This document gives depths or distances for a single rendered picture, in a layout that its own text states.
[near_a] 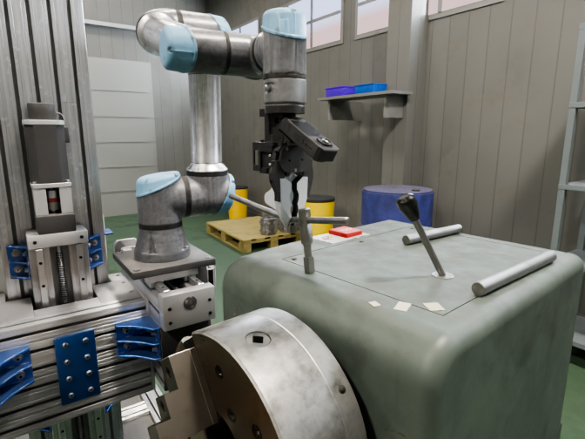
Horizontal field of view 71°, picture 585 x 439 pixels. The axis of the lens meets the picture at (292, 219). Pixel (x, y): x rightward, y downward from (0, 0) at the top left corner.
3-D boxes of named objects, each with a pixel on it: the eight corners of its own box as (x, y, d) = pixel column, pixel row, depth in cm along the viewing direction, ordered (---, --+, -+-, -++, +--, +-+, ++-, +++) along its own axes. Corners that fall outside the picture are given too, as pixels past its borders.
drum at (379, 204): (442, 290, 402) (450, 188, 381) (394, 307, 363) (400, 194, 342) (390, 272, 455) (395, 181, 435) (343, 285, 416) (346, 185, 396)
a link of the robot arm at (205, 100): (177, 212, 122) (167, 13, 109) (225, 208, 129) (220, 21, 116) (187, 222, 112) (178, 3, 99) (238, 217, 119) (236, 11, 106)
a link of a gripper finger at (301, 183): (288, 218, 81) (286, 172, 79) (309, 223, 77) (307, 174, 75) (276, 221, 79) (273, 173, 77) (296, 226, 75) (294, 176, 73)
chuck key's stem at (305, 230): (318, 272, 73) (312, 207, 72) (309, 274, 72) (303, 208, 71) (310, 270, 75) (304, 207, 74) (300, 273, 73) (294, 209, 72)
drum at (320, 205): (341, 254, 520) (343, 198, 506) (312, 260, 495) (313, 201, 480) (318, 246, 558) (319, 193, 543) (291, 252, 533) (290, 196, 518)
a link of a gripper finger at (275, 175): (286, 199, 75) (288, 151, 73) (293, 200, 74) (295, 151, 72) (266, 201, 72) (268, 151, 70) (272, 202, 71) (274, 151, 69)
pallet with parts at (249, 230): (307, 242, 578) (307, 215, 571) (245, 253, 523) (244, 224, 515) (258, 225, 690) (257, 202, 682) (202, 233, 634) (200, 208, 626)
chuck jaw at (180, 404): (225, 414, 61) (199, 336, 64) (239, 411, 57) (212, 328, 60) (151, 451, 54) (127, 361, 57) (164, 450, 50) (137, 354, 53)
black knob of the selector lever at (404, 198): (405, 219, 70) (406, 191, 69) (422, 221, 68) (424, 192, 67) (391, 221, 67) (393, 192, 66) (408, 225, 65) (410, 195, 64)
